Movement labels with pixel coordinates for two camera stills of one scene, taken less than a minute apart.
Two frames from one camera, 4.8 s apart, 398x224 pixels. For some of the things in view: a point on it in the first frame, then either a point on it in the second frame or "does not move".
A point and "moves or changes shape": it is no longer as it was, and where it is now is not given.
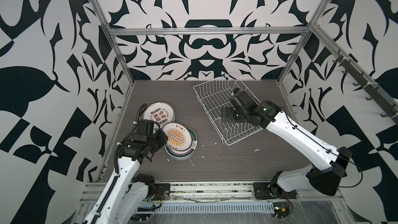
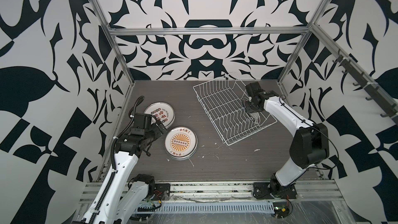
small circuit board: (281, 209) does not move
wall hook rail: (371, 88) does not move
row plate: (161, 113) does not move
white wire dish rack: (215, 94) does not move
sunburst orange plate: (179, 137) moves or changes shape
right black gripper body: (232, 115) → (250, 107)
